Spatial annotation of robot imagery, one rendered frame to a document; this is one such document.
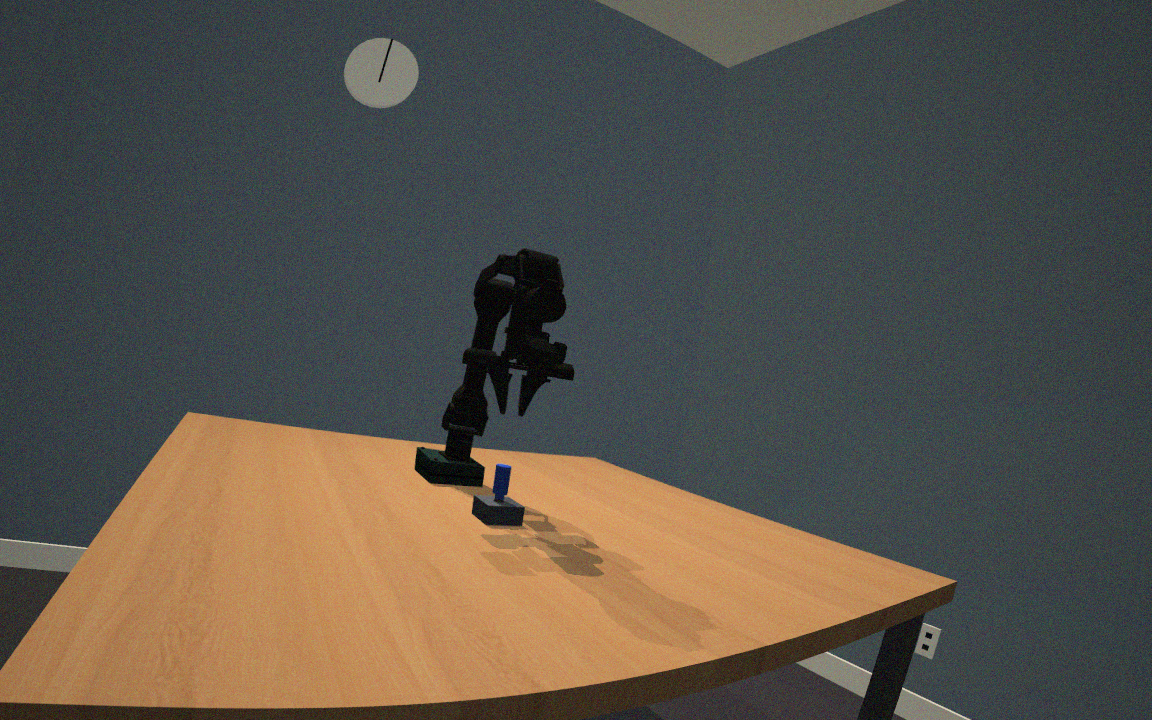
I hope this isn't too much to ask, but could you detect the blue marker cap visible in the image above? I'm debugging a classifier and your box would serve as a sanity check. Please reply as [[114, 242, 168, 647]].
[[492, 464, 511, 497]]

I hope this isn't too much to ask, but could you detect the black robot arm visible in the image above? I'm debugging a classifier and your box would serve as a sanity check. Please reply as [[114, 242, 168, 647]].
[[439, 248, 567, 463]]

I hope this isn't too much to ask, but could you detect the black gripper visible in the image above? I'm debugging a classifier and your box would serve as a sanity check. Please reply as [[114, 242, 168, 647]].
[[462, 321, 574, 417]]

